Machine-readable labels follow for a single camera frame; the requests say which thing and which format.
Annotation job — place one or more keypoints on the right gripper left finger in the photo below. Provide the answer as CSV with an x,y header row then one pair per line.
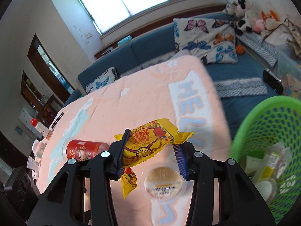
x,y
80,192

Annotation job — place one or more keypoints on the black remote control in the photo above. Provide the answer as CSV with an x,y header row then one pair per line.
x,y
57,120

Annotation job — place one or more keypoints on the dark wooden shelf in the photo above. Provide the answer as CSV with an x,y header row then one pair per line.
x,y
45,108

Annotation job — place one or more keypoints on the yellow snack wrapper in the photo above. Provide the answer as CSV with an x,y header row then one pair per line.
x,y
144,143

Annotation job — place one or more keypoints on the butterfly print pillow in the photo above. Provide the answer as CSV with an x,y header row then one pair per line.
x,y
211,40

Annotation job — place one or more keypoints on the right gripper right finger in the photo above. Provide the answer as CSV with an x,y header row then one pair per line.
x,y
240,203

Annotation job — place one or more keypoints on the cow plush toy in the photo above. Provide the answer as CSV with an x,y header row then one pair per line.
x,y
243,22

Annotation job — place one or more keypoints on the grey plush toy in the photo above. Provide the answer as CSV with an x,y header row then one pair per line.
x,y
230,8

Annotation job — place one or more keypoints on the red plastic snack cup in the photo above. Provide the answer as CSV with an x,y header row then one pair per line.
x,y
82,150

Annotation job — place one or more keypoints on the orange ball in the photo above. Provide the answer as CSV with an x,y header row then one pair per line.
x,y
239,50

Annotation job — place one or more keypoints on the doorway dark wooden frame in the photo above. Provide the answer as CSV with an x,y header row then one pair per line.
x,y
49,72

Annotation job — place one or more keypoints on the round clear lidded container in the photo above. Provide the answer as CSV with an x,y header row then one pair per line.
x,y
163,182

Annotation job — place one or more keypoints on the green plastic basket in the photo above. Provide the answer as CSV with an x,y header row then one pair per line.
x,y
275,120

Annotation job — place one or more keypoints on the red capped white bottle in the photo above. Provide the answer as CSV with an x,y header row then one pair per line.
x,y
41,128

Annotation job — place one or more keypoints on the teal tissue box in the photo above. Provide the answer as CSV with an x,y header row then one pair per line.
x,y
124,40

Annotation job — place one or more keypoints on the yellow green snack pack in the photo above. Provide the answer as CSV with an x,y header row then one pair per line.
x,y
269,164

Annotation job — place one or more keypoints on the pink plush toy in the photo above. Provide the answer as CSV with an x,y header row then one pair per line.
x,y
258,26

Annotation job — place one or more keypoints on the small butterfly cushion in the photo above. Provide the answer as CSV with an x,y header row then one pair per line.
x,y
106,78

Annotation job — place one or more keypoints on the clear plastic storage box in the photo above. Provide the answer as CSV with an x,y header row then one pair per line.
x,y
288,70

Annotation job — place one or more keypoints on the orange fox plush toy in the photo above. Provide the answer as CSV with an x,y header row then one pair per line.
x,y
271,20

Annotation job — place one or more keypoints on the patterned grey white cloth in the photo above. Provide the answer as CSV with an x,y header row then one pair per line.
x,y
256,43

